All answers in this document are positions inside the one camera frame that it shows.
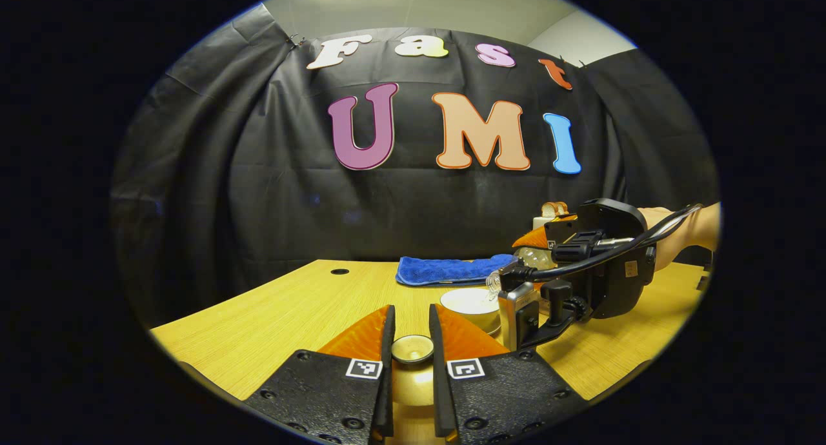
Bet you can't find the cream teacup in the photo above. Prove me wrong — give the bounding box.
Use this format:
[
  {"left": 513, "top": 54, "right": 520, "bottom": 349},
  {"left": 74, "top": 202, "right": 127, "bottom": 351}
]
[{"left": 440, "top": 288, "right": 503, "bottom": 335}]

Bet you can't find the black backdrop cloth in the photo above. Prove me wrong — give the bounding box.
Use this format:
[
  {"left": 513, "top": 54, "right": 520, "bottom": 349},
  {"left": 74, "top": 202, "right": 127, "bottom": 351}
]
[{"left": 110, "top": 3, "right": 720, "bottom": 330}]

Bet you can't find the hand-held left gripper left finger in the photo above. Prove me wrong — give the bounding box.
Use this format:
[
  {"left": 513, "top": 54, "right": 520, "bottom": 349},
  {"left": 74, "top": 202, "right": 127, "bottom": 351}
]
[{"left": 243, "top": 304, "right": 396, "bottom": 445}]

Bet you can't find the cream teacup lid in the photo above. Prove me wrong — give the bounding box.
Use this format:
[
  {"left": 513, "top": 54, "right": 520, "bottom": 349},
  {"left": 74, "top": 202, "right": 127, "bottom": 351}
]
[{"left": 387, "top": 334, "right": 441, "bottom": 445}]

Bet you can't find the blue towel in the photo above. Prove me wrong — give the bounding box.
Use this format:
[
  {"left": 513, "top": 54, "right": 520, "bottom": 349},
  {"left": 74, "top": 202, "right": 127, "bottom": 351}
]
[{"left": 396, "top": 254, "right": 518, "bottom": 287}]

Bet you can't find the clear water bottle orange label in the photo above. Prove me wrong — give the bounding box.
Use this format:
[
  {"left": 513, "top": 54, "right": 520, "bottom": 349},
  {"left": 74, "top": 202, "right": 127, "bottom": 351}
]
[{"left": 486, "top": 244, "right": 557, "bottom": 299}]

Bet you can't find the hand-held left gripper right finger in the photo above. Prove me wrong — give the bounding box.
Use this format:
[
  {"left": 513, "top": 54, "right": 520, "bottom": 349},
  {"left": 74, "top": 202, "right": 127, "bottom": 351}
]
[{"left": 428, "top": 304, "right": 586, "bottom": 445}]

